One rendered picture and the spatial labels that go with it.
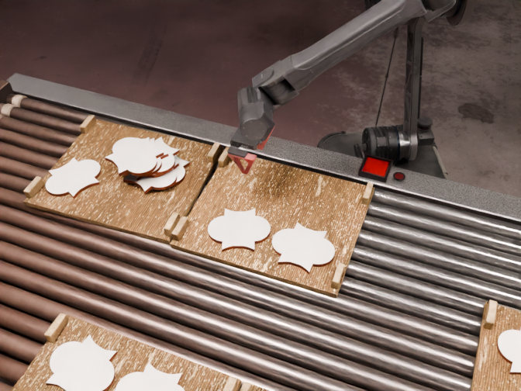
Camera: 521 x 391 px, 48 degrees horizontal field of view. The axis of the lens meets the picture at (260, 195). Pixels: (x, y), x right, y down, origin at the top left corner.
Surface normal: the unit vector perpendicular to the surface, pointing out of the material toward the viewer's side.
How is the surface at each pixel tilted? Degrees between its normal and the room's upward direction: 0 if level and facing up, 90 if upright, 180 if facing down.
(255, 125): 90
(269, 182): 0
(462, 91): 0
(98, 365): 0
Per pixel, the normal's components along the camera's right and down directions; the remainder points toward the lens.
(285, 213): -0.02, -0.69
